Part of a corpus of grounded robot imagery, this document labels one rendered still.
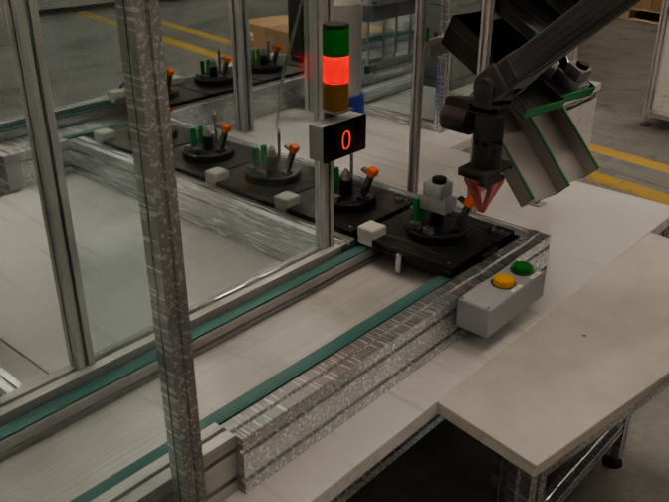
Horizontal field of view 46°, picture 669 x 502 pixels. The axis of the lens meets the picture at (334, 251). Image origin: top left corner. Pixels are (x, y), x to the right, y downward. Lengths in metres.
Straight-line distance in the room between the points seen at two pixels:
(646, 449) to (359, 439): 1.62
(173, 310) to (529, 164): 1.16
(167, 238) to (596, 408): 0.83
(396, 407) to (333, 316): 0.24
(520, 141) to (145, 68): 1.24
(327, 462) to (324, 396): 0.10
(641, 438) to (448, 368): 1.44
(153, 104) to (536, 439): 0.82
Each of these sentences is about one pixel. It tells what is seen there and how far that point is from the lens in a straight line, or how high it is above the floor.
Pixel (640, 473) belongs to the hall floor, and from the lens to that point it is 2.67.
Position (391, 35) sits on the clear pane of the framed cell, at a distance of 2.76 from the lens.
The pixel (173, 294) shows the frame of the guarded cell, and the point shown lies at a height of 1.25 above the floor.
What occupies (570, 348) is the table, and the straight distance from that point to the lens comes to 1.56.
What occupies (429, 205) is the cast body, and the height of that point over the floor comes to 1.04.
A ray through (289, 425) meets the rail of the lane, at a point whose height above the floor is 0.93.
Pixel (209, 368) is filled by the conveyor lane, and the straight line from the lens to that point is 1.35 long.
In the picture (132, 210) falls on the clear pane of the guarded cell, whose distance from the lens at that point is 0.83.
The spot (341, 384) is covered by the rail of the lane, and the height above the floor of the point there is 0.93.
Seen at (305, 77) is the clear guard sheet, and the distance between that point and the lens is 1.48.
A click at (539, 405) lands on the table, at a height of 0.86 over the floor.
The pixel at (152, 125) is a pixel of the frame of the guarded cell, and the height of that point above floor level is 1.45.
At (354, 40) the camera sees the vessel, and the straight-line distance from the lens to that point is 2.50.
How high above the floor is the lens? 1.68
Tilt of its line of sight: 26 degrees down
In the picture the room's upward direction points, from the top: straight up
